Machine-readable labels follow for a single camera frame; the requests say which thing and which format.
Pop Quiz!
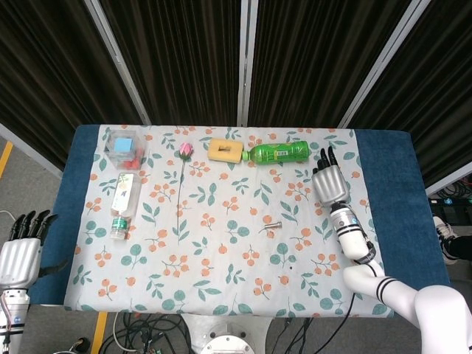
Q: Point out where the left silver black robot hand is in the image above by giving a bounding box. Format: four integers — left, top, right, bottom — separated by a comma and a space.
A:
0, 209, 69, 291

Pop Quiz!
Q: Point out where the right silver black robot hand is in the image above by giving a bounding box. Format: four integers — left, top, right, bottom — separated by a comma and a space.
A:
311, 145, 351, 207

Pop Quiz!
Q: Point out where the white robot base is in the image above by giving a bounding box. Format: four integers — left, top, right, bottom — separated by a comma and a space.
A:
184, 313, 274, 354

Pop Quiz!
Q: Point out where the green plastic bottle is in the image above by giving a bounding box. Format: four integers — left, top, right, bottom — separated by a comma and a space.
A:
241, 140, 310, 167

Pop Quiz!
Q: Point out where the blue table cover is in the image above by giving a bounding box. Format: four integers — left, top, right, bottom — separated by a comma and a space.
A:
27, 123, 451, 307

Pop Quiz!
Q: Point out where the yellow sponge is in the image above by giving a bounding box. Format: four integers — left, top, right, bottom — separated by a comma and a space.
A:
207, 137, 245, 164

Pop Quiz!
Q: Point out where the floral print white tablecloth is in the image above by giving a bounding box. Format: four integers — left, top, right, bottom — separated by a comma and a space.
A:
63, 124, 395, 319

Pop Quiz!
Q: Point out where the power strip with lights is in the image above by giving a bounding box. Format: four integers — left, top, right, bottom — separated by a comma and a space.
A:
429, 197, 472, 215

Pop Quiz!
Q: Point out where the clear plastic water bottle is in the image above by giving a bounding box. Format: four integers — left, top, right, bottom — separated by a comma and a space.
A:
109, 172, 143, 242

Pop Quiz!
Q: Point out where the black and white sneaker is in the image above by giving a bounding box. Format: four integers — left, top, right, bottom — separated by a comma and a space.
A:
433, 215, 472, 265

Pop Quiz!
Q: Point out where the dark curtain panel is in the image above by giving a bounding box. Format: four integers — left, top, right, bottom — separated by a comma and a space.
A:
99, 0, 244, 127
0, 0, 148, 174
346, 0, 472, 189
249, 0, 412, 128

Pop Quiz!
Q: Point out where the clear plastic box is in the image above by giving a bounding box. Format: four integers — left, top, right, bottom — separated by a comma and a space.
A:
102, 128, 149, 171

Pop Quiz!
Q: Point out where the pink artificial rose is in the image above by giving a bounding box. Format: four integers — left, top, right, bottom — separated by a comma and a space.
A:
176, 142, 195, 232

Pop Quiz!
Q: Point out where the light blue cube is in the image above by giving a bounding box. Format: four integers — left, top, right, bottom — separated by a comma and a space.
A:
113, 136, 133, 153

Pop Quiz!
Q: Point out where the white aluminium frame post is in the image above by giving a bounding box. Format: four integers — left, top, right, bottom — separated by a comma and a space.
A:
83, 0, 152, 126
237, 0, 258, 127
337, 0, 431, 129

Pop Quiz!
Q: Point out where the long black cable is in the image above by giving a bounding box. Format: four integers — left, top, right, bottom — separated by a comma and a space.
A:
271, 291, 357, 354

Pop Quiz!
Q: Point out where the black floor cable bundle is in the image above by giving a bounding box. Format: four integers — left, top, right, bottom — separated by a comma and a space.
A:
99, 311, 192, 354

